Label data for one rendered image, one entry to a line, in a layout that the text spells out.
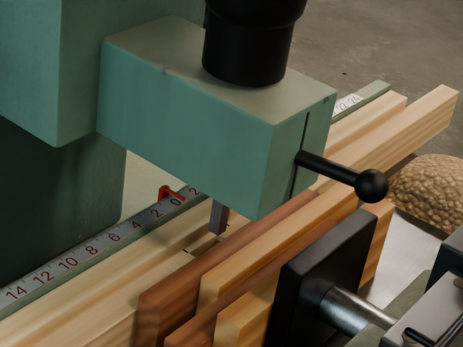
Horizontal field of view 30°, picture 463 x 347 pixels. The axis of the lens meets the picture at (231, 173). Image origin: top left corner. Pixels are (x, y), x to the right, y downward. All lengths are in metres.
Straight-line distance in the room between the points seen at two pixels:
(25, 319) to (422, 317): 0.22
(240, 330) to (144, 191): 0.41
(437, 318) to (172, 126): 0.19
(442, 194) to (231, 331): 0.29
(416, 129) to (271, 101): 0.33
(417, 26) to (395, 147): 2.88
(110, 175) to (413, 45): 2.75
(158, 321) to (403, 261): 0.24
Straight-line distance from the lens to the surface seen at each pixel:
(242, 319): 0.50
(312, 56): 3.18
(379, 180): 0.49
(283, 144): 0.50
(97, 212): 0.80
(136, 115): 0.55
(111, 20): 0.55
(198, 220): 0.60
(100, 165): 0.77
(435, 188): 0.74
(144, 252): 0.56
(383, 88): 0.82
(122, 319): 0.53
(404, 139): 0.80
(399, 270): 0.68
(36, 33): 0.54
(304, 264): 0.50
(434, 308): 0.49
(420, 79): 3.19
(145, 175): 0.91
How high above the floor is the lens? 1.30
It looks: 33 degrees down
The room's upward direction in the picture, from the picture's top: 9 degrees clockwise
